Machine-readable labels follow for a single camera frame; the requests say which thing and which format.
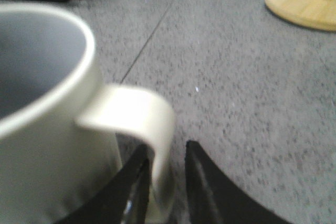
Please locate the white HOME cup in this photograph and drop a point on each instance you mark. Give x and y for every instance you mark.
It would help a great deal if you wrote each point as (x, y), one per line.
(59, 120)

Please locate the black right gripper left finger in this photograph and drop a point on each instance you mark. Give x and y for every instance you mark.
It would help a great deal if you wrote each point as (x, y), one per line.
(124, 199)

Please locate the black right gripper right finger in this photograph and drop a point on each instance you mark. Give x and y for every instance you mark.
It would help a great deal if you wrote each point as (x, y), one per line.
(213, 198)

